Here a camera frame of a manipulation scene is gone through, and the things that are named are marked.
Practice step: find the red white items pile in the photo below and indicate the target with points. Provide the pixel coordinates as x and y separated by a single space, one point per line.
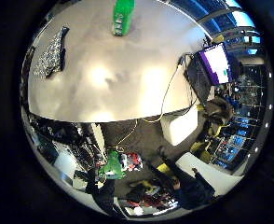
133 161

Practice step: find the black computer monitor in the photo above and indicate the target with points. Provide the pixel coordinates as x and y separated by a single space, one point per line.
216 63

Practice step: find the green box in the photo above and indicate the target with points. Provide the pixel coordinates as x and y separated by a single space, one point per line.
123 15

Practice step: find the white side table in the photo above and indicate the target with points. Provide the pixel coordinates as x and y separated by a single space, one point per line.
214 175

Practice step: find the person in dark clothes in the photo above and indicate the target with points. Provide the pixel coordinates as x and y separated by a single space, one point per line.
186 186

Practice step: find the seated person at desk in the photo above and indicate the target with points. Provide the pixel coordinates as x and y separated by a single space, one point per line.
218 110

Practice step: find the blue white patterned cloth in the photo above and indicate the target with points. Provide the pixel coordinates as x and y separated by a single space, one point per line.
51 54

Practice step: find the green bag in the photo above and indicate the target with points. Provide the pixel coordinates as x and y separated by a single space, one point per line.
112 166

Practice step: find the white box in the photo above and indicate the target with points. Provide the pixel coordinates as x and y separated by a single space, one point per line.
180 126

